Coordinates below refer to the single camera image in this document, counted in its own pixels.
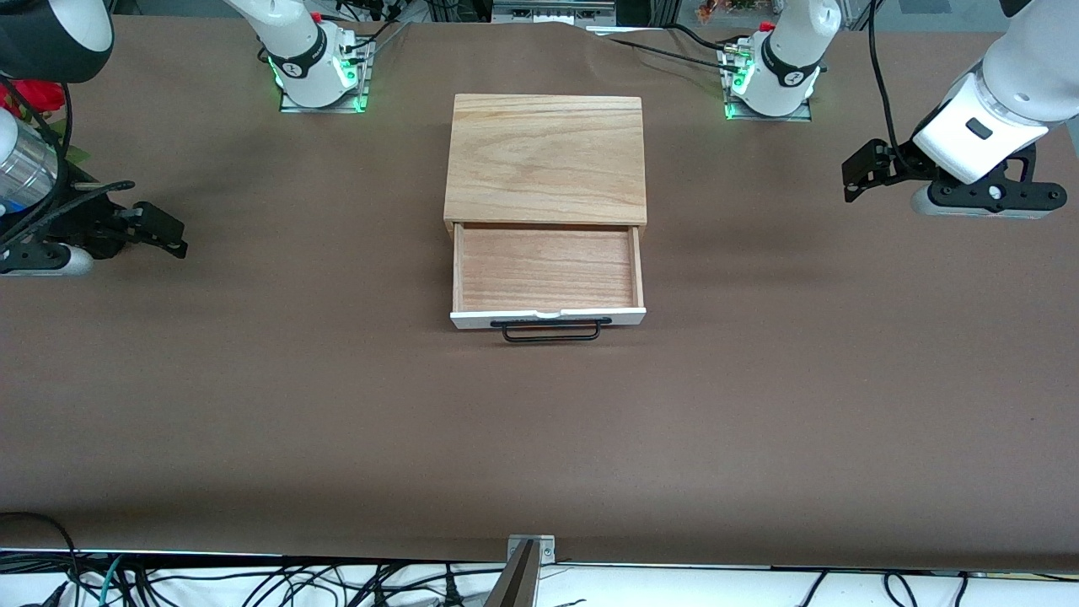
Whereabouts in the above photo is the black metal drawer handle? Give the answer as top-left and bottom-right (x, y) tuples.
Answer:
(490, 317), (613, 343)

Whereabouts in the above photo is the white fronted wooden drawer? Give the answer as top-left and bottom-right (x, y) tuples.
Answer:
(449, 222), (647, 330)

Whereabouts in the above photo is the black base cable bundle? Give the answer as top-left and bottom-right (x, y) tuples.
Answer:
(336, 0), (407, 53)

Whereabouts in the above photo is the grey metal camera mount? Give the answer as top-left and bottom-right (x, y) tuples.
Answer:
(484, 534), (558, 607)

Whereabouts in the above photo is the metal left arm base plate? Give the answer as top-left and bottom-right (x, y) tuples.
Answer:
(722, 42), (814, 122)

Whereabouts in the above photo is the teal cable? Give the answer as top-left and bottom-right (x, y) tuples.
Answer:
(98, 555), (129, 607)

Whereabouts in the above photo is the colourful small background object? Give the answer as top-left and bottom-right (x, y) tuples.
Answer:
(695, 0), (761, 24)

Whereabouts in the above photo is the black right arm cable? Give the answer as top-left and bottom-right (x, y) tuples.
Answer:
(0, 80), (137, 247)

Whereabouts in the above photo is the long black table cable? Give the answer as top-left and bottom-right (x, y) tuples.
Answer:
(605, 35), (744, 78)

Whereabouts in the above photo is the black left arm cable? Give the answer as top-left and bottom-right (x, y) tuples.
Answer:
(867, 0), (921, 174)

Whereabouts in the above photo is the short black table cable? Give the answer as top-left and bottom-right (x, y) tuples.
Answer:
(670, 23), (736, 55)

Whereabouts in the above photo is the light wooden drawer cabinet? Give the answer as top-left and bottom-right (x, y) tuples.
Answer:
(443, 93), (648, 235)

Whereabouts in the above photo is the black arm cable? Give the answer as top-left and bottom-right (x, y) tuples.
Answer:
(0, 80), (137, 247)
(867, 0), (921, 174)

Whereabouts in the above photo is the red artificial flower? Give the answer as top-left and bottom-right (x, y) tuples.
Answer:
(0, 79), (90, 166)

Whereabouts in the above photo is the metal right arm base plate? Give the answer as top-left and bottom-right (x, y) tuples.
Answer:
(278, 34), (373, 114)

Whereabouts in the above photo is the grey metal box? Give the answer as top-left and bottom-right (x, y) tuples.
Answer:
(491, 0), (618, 25)

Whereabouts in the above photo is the black looped cable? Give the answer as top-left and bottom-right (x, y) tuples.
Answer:
(0, 511), (82, 607)

